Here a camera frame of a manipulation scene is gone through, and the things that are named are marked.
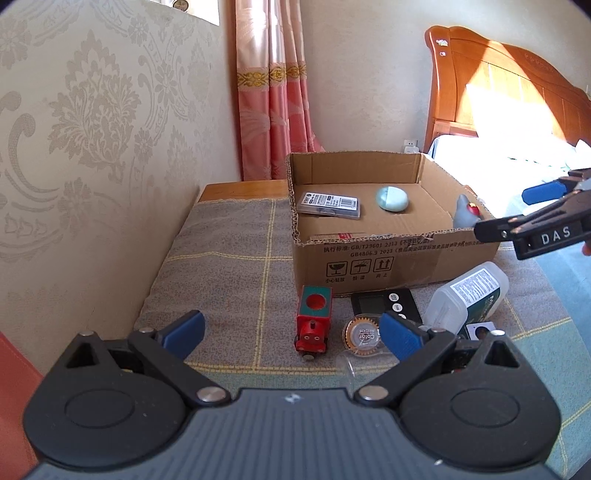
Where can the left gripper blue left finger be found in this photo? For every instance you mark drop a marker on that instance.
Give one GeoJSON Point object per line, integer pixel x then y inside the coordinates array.
{"type": "Point", "coordinates": [162, 354]}

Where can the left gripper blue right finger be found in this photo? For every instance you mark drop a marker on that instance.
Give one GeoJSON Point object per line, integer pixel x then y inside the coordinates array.
{"type": "Point", "coordinates": [421, 355]}

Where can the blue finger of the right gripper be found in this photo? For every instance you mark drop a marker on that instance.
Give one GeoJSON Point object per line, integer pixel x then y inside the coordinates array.
{"type": "Point", "coordinates": [544, 192]}

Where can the black toy train wagon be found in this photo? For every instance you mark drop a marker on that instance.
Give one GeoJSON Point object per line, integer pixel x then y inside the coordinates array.
{"type": "Point", "coordinates": [478, 331]}

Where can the grey dog squeaky toy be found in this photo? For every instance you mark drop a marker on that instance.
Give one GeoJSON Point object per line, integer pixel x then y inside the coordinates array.
{"type": "Point", "coordinates": [467, 213]}

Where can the red toy train engine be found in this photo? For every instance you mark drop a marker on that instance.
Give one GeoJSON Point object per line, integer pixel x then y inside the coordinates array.
{"type": "Point", "coordinates": [313, 321]}

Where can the mint green round case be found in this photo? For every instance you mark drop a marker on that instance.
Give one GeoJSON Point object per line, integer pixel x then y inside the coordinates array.
{"type": "Point", "coordinates": [392, 199]}

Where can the light blue bed sheet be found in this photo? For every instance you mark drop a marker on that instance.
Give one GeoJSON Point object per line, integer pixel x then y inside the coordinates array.
{"type": "Point", "coordinates": [498, 173]}

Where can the black digital timer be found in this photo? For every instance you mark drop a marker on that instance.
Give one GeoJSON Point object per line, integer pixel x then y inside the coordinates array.
{"type": "Point", "coordinates": [375, 303]}

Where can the clear correction tape dispenser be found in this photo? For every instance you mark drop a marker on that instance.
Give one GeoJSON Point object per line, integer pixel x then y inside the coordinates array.
{"type": "Point", "coordinates": [361, 336]}

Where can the plaid table cloth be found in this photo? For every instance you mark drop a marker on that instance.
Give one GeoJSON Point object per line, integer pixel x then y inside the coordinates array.
{"type": "Point", "coordinates": [231, 261]}

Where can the brown cardboard box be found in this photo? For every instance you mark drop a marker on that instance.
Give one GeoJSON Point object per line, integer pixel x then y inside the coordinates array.
{"type": "Point", "coordinates": [380, 250]}

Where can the wooden bed headboard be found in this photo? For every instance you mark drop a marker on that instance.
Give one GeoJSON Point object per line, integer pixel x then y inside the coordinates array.
{"type": "Point", "coordinates": [461, 57]}

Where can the pink patterned curtain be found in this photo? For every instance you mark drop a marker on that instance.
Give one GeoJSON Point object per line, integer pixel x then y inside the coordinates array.
{"type": "Point", "coordinates": [273, 109]}

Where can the white wall socket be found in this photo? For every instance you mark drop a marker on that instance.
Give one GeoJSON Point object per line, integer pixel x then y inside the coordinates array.
{"type": "Point", "coordinates": [411, 147]}

